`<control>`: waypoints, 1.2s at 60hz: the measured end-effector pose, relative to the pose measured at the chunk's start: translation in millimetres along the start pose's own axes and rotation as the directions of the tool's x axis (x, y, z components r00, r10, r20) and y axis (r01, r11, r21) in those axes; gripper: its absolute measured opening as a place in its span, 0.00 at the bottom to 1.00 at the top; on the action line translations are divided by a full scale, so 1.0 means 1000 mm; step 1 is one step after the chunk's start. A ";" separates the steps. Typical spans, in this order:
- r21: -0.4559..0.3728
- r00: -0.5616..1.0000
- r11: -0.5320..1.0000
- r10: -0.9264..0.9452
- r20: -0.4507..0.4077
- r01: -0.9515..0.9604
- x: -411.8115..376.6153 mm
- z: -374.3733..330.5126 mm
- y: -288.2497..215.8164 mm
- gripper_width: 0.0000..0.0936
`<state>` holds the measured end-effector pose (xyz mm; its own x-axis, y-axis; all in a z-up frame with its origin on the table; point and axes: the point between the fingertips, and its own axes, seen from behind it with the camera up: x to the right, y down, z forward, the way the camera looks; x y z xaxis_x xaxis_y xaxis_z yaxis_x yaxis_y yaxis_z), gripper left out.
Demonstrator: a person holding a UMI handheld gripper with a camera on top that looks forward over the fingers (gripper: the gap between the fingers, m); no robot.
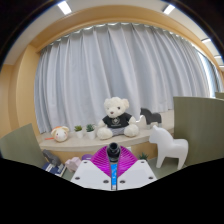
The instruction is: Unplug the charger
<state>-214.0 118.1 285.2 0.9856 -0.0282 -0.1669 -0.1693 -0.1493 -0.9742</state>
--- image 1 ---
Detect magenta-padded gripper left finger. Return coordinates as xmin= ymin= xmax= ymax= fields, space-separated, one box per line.
xmin=70 ymin=145 xmax=113 ymax=191

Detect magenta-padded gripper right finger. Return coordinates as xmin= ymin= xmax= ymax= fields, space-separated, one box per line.
xmin=116 ymin=145 xmax=158 ymax=191

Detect small potted plant white pot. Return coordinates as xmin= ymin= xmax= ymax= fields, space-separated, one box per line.
xmin=85 ymin=123 xmax=96 ymax=140
xmin=73 ymin=124 xmax=84 ymax=139
xmin=138 ymin=152 xmax=149 ymax=162

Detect pink horse figurine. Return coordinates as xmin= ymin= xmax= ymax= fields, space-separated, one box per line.
xmin=64 ymin=156 xmax=83 ymax=173

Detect dark blue book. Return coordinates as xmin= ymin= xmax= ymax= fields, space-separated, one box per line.
xmin=42 ymin=162 xmax=68 ymax=178

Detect dark grey horse figurine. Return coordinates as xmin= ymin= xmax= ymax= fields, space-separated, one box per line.
xmin=42 ymin=148 xmax=62 ymax=167

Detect large white horse figurine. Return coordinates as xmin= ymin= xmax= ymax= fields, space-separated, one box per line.
xmin=148 ymin=125 xmax=190 ymax=171

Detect small cream orange plush toy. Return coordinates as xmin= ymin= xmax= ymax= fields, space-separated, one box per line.
xmin=50 ymin=125 xmax=70 ymax=143

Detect cream teddy bear black shirt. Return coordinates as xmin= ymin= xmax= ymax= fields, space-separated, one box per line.
xmin=96 ymin=96 xmax=140 ymax=140

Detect black horse figurine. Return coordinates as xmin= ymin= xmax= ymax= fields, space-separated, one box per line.
xmin=139 ymin=107 xmax=163 ymax=128

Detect green partition panel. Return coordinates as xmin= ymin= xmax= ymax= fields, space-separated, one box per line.
xmin=173 ymin=96 xmax=224 ymax=168
xmin=0 ymin=123 xmax=48 ymax=169

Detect grey pleated curtain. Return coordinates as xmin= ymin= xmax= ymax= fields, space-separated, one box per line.
xmin=34 ymin=22 xmax=224 ymax=134

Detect ceiling lights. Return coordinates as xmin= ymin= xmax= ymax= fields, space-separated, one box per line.
xmin=56 ymin=0 xmax=224 ymax=73

